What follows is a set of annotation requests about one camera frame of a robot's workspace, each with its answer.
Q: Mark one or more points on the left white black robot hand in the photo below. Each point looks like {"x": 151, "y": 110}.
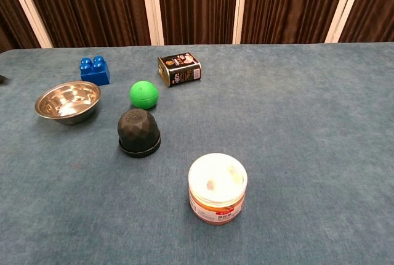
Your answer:
{"x": 2, "y": 79}

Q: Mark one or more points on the black round object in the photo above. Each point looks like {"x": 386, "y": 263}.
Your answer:
{"x": 138, "y": 129}

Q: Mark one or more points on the stainless steel bowl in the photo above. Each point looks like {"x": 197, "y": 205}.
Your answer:
{"x": 67, "y": 101}

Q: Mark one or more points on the blue toy building brick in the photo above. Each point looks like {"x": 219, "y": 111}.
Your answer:
{"x": 95, "y": 75}

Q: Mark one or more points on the green ball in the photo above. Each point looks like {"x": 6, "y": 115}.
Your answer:
{"x": 143, "y": 95}

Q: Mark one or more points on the small printed box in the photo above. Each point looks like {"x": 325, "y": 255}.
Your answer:
{"x": 180, "y": 72}

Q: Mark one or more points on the brown pleated curtain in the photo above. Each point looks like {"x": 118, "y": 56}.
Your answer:
{"x": 197, "y": 6}

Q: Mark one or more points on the blue felt table mat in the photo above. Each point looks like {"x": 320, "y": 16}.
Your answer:
{"x": 277, "y": 123}

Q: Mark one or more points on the white partition frame post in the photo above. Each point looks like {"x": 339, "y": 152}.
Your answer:
{"x": 152, "y": 9}
{"x": 344, "y": 6}
{"x": 29, "y": 9}
{"x": 240, "y": 6}

